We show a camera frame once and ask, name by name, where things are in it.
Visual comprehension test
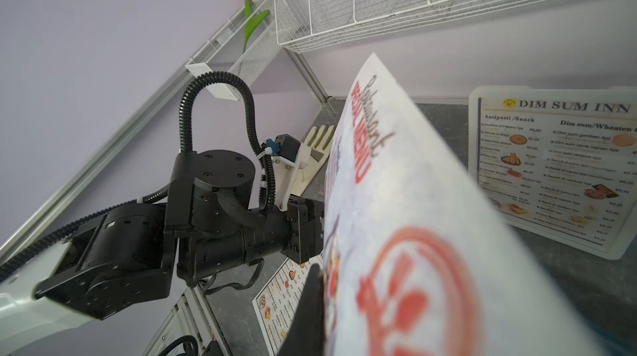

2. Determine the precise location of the restaurant special menu sheet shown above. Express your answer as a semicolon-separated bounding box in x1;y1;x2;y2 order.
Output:
323;55;603;355

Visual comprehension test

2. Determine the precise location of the rear white menu holder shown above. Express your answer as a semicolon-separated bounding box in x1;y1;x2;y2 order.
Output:
467;85;637;261

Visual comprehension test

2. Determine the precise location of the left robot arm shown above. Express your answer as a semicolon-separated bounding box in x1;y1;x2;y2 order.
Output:
1;72;324;355

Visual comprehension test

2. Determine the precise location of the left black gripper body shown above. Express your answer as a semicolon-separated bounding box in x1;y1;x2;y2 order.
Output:
248;196;324;265

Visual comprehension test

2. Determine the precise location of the white mesh wall basket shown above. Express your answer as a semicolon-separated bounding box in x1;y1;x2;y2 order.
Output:
185;0;281;86

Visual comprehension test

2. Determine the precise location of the Dim Sum Inn menu sheet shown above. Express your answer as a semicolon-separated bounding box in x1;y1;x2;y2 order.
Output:
252;254;323;355

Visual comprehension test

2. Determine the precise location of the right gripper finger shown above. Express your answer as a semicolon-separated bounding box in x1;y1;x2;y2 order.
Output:
278;265;324;356

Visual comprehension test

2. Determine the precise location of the pink artificial tulip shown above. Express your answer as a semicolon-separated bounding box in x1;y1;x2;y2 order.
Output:
243;0;270;52

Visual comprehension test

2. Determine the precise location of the white green work glove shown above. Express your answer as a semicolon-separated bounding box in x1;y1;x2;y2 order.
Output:
292;125;335;196

